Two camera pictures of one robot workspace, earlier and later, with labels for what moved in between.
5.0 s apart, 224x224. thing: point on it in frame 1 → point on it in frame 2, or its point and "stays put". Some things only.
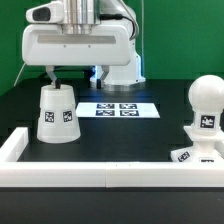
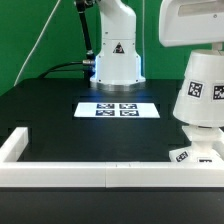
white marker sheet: [118, 109] stays put
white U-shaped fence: [14, 173] stays put
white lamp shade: [58, 120] → [200, 100]
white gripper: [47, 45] → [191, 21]
